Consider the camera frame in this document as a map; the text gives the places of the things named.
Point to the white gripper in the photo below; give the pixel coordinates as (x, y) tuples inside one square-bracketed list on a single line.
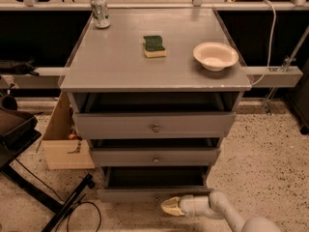
[(187, 205)]

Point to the grey bottom drawer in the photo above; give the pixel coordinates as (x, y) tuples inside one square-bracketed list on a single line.
[(152, 183)]

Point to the grey drawer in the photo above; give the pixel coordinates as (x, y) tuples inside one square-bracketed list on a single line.
[(155, 156), (153, 125), (152, 183)]

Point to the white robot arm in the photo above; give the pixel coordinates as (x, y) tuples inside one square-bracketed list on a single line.
[(216, 205)]

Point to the grey middle drawer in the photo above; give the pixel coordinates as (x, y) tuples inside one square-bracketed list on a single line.
[(155, 156)]

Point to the grey top drawer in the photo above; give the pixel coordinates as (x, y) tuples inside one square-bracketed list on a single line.
[(153, 125)]

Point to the grey drawer cabinet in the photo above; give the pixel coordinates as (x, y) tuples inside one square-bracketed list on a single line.
[(110, 73)]

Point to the cardboard box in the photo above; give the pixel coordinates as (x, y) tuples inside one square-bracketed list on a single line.
[(63, 147)]

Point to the white bowl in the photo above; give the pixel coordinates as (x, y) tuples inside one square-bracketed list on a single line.
[(215, 57)]

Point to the green yellow sponge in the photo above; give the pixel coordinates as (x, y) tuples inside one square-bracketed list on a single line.
[(153, 46)]

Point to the dark chair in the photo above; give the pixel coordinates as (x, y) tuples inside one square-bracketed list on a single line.
[(17, 130)]

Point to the crushed silver can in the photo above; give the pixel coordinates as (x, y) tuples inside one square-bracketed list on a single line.
[(100, 13)]

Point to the black stand with cable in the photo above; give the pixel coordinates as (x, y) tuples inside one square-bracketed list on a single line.
[(59, 206)]

